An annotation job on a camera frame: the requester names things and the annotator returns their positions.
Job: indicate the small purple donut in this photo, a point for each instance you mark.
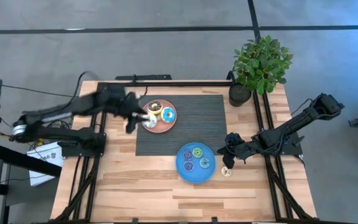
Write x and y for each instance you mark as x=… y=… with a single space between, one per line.
x=185 y=155

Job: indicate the black plant pot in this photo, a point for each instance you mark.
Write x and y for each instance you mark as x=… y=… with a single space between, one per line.
x=238 y=96

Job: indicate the small light teal donut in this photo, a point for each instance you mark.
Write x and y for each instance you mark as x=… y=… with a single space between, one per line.
x=202 y=162

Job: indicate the black aluminium table frame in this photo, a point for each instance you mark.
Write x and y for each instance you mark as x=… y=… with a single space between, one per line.
x=182 y=84

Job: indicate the large white blue-drizzle donut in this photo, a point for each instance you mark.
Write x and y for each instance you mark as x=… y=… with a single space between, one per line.
x=151 y=124

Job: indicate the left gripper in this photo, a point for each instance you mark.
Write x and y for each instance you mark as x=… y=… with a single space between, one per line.
x=129 y=104

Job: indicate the dark grey woven placemat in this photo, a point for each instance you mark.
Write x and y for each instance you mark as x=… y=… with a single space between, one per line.
x=197 y=124

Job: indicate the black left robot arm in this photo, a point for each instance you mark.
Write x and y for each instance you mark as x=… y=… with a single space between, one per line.
x=73 y=135

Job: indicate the small white donut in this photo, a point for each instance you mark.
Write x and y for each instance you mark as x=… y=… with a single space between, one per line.
x=225 y=173

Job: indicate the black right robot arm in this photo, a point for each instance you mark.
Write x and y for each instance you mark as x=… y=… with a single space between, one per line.
x=278 y=135

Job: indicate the blue round plate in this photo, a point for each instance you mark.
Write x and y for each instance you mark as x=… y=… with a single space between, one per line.
x=197 y=175

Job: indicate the green leafy plant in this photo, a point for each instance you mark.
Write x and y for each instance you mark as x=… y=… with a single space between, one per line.
x=259 y=65

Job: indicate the small green donut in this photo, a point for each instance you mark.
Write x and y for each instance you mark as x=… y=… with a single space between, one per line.
x=195 y=152

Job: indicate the large blue frosted donut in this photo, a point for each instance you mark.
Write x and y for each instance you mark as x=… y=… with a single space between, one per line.
x=164 y=115

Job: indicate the black mounting bar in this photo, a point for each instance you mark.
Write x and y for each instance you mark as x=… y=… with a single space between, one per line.
x=145 y=77

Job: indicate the white paper sheet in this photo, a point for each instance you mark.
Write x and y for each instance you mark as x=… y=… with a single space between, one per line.
x=47 y=158

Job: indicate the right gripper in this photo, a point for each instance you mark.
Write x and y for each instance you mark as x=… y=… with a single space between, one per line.
x=242 y=149

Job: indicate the black desk beam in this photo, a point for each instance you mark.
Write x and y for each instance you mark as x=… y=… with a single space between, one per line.
x=26 y=159

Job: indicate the black frame bracket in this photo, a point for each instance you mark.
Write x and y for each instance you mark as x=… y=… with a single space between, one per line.
x=135 y=221
x=214 y=221

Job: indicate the large chocolate sprinkle donut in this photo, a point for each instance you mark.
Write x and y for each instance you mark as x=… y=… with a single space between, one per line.
x=151 y=107

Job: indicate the pink round plate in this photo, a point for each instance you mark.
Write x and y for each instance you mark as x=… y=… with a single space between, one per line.
x=166 y=127

